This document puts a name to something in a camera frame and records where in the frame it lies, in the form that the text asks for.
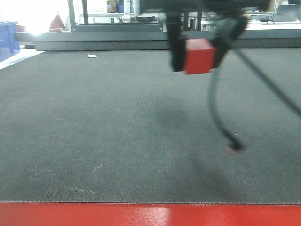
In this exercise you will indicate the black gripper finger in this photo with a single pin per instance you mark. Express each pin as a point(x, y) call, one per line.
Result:
point(226, 31)
point(176, 40)

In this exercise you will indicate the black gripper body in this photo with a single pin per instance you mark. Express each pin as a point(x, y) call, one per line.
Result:
point(217, 6)

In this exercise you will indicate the red magnetic cube block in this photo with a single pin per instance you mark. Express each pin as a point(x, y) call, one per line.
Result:
point(200, 56)

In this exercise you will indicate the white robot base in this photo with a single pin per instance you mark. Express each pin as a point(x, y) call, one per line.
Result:
point(145, 17)

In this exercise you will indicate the grey laptop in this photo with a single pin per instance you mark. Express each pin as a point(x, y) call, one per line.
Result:
point(287, 13)

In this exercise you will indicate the dark red bag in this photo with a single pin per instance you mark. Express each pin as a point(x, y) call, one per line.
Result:
point(57, 24)

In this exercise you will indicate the black woven table mat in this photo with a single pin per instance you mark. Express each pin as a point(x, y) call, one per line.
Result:
point(123, 127)

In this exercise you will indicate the blue plastic crate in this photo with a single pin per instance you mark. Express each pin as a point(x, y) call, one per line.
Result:
point(8, 46)

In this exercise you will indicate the red metal table edge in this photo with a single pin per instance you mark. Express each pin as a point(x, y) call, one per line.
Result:
point(94, 214)

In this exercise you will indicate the black metal frame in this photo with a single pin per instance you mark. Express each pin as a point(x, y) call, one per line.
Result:
point(119, 16)

